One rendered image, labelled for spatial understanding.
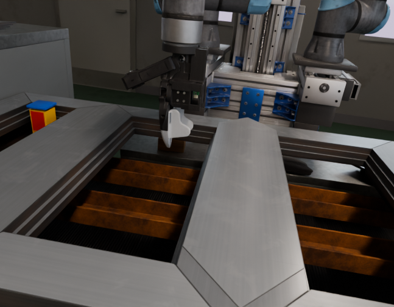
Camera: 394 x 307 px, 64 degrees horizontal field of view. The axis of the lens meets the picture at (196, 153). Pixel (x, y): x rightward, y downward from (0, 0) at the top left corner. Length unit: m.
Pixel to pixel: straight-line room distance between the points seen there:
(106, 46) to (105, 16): 0.38
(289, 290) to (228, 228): 0.14
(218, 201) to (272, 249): 0.14
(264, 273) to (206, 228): 0.12
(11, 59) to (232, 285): 1.05
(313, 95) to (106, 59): 3.71
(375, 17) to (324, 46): 0.21
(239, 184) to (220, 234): 0.17
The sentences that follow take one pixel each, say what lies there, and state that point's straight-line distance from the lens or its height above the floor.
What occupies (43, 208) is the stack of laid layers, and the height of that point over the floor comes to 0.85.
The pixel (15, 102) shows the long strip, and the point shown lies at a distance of 1.15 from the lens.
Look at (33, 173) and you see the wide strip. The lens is 0.70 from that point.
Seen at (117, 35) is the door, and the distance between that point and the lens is 4.51.
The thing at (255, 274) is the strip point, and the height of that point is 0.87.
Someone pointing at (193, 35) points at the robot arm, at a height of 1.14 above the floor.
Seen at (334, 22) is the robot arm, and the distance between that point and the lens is 1.34.
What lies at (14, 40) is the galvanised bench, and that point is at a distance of 1.28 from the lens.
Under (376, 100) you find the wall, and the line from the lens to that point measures 4.37.
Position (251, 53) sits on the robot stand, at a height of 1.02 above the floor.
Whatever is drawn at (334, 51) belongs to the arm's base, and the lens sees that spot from 1.34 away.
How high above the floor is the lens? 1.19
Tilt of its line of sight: 25 degrees down
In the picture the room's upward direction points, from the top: 5 degrees clockwise
